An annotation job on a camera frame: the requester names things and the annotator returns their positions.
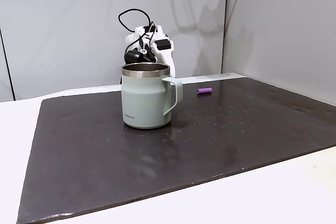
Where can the purple pen grip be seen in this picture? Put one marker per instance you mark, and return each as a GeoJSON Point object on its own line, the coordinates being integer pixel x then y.
{"type": "Point", "coordinates": [204, 91]}

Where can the pale green steel mug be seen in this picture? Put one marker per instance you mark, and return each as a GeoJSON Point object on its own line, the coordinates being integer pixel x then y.
{"type": "Point", "coordinates": [143, 98]}

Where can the dark grey table mat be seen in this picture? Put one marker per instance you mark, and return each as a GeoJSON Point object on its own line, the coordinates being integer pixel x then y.
{"type": "Point", "coordinates": [168, 155]}

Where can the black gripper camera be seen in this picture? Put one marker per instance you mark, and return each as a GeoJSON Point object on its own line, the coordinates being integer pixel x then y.
{"type": "Point", "coordinates": [134, 56]}

